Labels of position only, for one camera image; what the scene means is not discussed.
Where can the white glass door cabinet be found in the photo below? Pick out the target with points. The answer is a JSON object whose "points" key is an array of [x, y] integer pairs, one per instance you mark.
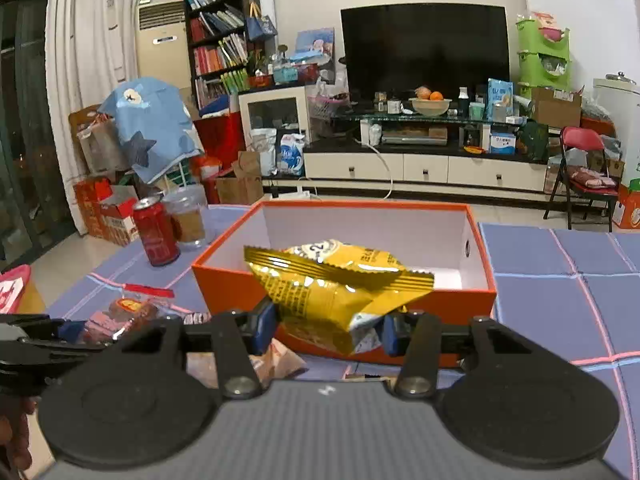
{"points": [[281, 107]]}

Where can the red soda can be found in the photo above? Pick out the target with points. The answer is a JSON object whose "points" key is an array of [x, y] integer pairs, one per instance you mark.
{"points": [[155, 231]]}

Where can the brown cardboard box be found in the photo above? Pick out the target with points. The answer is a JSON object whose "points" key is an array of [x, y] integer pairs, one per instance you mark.
{"points": [[556, 108]]}

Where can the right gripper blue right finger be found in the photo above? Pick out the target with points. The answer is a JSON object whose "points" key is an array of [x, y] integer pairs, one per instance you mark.
{"points": [[394, 334]]}

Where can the left hand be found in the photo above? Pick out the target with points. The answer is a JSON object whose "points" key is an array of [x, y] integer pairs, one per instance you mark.
{"points": [[15, 430]]}

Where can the red folding chair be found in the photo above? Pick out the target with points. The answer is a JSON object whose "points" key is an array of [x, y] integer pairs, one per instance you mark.
{"points": [[594, 185]]}

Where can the fruit bowl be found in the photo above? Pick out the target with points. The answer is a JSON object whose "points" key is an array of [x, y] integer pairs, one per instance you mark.
{"points": [[429, 103]]}

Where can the blue checked tablecloth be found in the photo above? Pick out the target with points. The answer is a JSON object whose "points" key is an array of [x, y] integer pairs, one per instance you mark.
{"points": [[575, 293]]}

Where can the red clear snack pack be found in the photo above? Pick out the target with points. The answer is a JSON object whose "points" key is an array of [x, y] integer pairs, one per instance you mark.
{"points": [[136, 306]]}

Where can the green stacked storage bins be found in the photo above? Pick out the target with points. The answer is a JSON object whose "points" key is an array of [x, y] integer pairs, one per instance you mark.
{"points": [[543, 54]]}

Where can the yellow snack bag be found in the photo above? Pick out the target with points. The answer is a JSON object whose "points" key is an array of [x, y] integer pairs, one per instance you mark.
{"points": [[335, 295]]}

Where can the white chest freezer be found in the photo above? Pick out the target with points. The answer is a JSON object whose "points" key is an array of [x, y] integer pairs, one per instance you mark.
{"points": [[620, 96]]}

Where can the dark bookshelf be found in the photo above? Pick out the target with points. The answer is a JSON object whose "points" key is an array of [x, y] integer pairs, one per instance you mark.
{"points": [[225, 38]]}

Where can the black flat television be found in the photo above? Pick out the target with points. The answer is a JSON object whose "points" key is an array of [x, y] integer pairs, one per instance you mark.
{"points": [[398, 48]]}

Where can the clear plastic jar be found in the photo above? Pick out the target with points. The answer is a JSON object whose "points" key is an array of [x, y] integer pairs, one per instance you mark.
{"points": [[186, 207]]}

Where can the white air conditioner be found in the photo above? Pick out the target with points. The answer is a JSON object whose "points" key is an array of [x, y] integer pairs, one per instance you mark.
{"points": [[161, 43]]}

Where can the white TV cabinet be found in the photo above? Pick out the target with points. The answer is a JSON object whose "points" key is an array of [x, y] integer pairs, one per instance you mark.
{"points": [[367, 164]]}

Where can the orange cardboard box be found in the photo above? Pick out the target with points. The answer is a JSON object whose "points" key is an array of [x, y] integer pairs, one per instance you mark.
{"points": [[439, 239]]}

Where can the white curtain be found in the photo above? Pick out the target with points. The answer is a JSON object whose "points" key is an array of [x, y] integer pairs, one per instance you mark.
{"points": [[89, 50]]}

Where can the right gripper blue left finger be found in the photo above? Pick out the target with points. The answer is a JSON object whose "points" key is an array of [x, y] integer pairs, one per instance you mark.
{"points": [[262, 324]]}

